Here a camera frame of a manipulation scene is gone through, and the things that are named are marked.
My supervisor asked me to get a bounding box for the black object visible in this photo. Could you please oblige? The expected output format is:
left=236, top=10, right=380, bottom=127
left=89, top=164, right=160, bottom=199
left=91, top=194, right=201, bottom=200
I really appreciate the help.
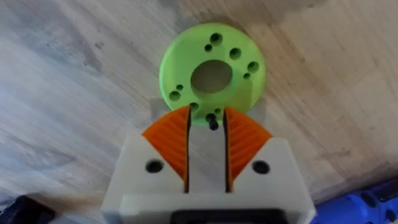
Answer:
left=0, top=194, right=57, bottom=224

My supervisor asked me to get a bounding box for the black screw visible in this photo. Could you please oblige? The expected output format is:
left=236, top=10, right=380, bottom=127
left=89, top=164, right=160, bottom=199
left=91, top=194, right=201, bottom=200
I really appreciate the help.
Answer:
left=205, top=113, right=220, bottom=131

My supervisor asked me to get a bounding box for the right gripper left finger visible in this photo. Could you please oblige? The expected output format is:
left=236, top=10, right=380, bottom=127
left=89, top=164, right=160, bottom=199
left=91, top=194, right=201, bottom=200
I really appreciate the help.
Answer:
left=101, top=105, right=192, bottom=215

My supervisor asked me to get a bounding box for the blue electric screwdriver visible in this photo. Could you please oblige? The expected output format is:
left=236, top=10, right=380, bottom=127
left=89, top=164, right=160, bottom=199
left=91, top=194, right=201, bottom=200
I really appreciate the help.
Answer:
left=310, top=177, right=398, bottom=224

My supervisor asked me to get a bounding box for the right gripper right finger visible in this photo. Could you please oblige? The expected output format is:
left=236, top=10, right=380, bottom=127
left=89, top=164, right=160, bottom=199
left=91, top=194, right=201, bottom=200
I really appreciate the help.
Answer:
left=223, top=106, right=317, bottom=218

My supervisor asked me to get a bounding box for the green disc with holes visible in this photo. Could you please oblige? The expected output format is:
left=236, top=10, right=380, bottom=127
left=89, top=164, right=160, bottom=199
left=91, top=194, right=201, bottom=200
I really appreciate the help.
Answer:
left=159, top=22, right=267, bottom=127

